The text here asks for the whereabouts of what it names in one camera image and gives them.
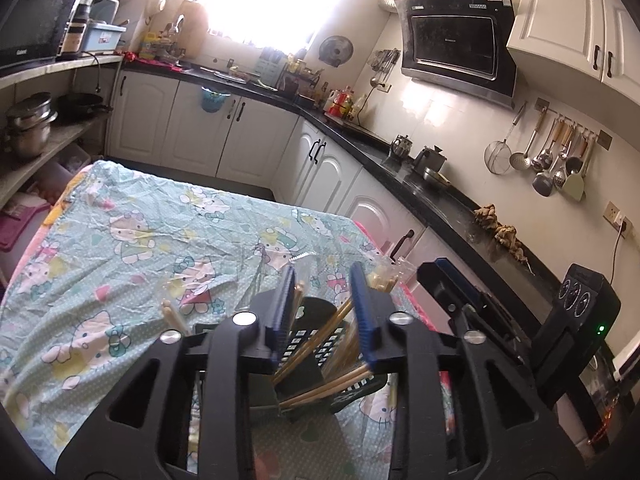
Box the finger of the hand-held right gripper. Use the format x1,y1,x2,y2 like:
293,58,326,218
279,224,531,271
416,261,466,335
434,258,540,365

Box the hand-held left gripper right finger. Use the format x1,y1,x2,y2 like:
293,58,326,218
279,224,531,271
349,261,586,480

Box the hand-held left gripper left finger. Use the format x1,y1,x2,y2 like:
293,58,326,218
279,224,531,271
55,264,298,480

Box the dark green plastic utensil basket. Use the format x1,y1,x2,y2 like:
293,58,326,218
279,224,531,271
192,296,391,423

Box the pile of bamboo chopsticks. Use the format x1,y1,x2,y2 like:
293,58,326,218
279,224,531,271
161,252,418,408

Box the pile of ginger roots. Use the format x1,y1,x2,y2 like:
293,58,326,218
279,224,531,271
474,204,526,263

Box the black kitchen countertop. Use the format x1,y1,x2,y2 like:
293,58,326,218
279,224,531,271
122,57,571,321

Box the large steel ladle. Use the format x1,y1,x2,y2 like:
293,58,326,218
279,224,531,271
531,125,573,197

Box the pale green spatula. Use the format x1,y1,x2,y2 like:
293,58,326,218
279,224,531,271
562,135,598,202

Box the steel spoon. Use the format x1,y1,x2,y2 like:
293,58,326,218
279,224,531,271
530,117,566,172

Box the cartoon printed tablecloth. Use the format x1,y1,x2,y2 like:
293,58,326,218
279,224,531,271
0,160,451,480

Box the row of condiment bottles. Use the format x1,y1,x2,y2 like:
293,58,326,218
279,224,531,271
320,85,368,120

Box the blue hanging bin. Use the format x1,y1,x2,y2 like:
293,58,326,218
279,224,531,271
200,85,226,113

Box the small hanging kitchen tools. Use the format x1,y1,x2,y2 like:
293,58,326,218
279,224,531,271
369,47,402,88

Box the black range hood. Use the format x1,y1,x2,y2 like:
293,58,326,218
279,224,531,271
392,0,518,111

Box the pink plastic box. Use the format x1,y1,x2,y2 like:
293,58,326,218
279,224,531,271
0,194,53,253

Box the white upper cabinet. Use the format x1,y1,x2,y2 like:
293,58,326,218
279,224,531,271
506,0,640,98

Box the black wok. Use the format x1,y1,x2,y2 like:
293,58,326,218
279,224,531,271
52,92,115,123

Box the wooden cutting board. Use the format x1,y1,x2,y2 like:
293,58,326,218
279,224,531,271
177,1,210,53

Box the kitchen window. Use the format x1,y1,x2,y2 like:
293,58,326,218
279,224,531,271
195,0,361,48

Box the stacked steel pots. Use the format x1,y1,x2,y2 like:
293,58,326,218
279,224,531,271
5,92,58,161

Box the blue plastic box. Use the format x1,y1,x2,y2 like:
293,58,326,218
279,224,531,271
80,21,127,55

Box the stone kitchen shelf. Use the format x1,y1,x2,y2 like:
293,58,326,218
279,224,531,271
0,52,126,211

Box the blender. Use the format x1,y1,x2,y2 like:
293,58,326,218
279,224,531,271
61,0,113,57

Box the black microwave oven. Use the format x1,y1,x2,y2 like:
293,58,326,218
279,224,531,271
0,0,83,71

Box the wire mesh strainer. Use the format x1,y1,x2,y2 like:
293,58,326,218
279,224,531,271
483,102,528,176

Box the wall utensil rail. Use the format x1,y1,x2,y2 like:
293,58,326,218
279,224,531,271
534,99,613,151

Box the small wall fan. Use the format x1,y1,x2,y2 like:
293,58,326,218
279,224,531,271
319,35,354,68

